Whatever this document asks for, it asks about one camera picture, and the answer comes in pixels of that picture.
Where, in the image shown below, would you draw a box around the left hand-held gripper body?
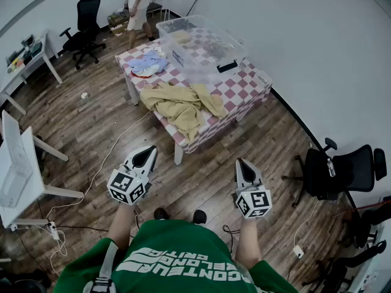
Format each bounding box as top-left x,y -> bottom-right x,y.
106,162 -> 150,207

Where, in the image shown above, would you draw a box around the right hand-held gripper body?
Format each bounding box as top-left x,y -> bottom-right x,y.
234,183 -> 272,220

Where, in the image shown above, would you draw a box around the tan yellow garment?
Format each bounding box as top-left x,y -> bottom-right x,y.
139,81 -> 228,143

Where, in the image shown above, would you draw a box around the light blue clothes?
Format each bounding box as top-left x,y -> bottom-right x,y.
126,53 -> 169,74

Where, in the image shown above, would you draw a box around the clear plastic storage bin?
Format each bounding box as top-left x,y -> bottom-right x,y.
155,14 -> 248,84

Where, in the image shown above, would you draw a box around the person's left forearm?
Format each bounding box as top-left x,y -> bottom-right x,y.
106,203 -> 138,247

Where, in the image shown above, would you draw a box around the person's right forearm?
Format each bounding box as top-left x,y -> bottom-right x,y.
233,217 -> 263,270

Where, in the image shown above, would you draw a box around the white plastic container with items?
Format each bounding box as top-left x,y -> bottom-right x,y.
255,70 -> 273,89

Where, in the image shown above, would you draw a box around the person's left black shoe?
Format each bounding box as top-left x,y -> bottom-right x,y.
153,207 -> 170,221

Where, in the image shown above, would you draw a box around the person's black shoe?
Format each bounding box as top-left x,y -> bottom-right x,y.
153,207 -> 170,221
192,209 -> 208,225

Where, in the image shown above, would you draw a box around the person's right black shoe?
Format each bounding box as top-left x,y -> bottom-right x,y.
192,209 -> 208,225

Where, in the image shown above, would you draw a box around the green printed t-shirt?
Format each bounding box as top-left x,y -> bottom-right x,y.
54,220 -> 299,293

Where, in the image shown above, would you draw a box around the red white checkered table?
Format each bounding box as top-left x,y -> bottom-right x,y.
115,38 -> 273,166

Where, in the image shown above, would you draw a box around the white power strip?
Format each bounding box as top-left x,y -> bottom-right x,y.
48,220 -> 61,241

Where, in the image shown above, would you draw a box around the black mesh office chair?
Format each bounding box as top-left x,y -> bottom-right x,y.
281,137 -> 388,209

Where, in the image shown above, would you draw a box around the clear acrylic case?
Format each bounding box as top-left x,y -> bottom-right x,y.
0,146 -> 34,209

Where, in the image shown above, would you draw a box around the cream flat paper bag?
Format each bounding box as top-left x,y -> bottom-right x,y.
170,30 -> 191,45

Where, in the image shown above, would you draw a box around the white desk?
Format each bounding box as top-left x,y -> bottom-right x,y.
0,29 -> 64,115

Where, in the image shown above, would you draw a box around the wooden chair dark seat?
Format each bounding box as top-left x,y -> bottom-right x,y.
145,0 -> 164,20

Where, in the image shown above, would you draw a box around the green head broom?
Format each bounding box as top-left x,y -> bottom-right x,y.
185,0 -> 201,17

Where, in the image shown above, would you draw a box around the white floor cable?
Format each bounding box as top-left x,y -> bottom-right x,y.
45,110 -> 153,222

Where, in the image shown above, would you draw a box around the grey harness strap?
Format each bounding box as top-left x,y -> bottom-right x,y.
82,241 -> 119,293

